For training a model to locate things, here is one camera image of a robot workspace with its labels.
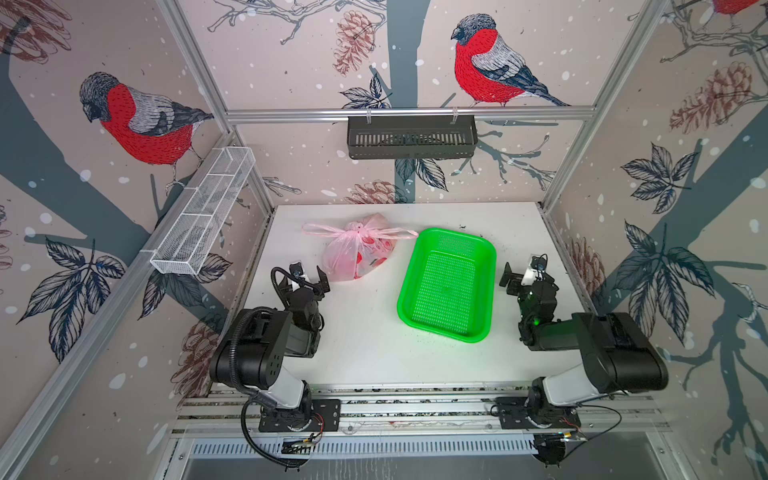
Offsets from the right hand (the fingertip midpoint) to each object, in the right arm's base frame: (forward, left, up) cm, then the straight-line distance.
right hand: (525, 263), depth 91 cm
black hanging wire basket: (+40, +36, +19) cm, 57 cm away
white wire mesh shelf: (+3, +93, +21) cm, 95 cm away
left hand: (-4, +68, +2) cm, 68 cm away
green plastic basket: (-3, +23, -11) cm, 25 cm away
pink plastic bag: (+4, +51, +3) cm, 51 cm away
